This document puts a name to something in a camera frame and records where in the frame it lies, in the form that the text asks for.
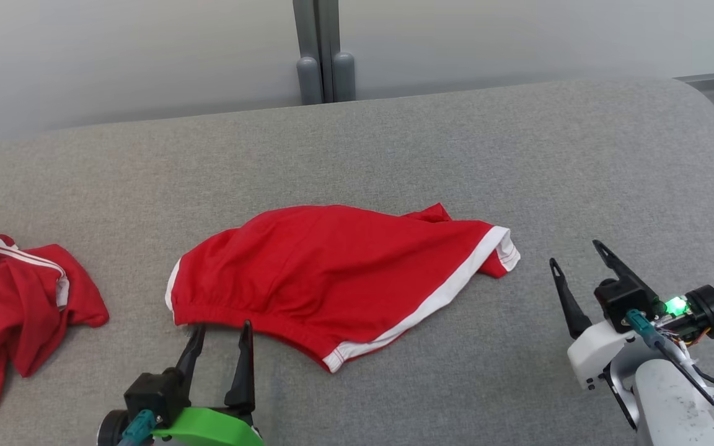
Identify left black cable teal connector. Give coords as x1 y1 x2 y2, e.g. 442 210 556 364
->
117 409 158 446

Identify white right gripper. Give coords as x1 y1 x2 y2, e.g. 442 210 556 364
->
549 240 659 391

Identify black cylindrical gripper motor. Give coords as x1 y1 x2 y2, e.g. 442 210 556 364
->
658 284 714 340
98 410 130 446

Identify grey partition post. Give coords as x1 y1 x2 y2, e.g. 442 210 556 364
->
293 0 356 105

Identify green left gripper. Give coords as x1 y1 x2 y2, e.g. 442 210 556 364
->
152 320 265 446

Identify black right cylindrical gripper motor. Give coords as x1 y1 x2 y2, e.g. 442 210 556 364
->
658 284 714 340

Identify black left cylindrical gripper motor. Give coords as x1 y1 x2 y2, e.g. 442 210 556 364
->
98 410 130 446

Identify black cable teal connector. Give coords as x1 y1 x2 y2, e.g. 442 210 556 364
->
117 409 158 446
627 308 714 446

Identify red shorts with white trim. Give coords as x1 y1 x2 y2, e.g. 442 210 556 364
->
165 203 521 374

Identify right black cable teal connector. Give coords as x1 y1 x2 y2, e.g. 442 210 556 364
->
627 308 714 446

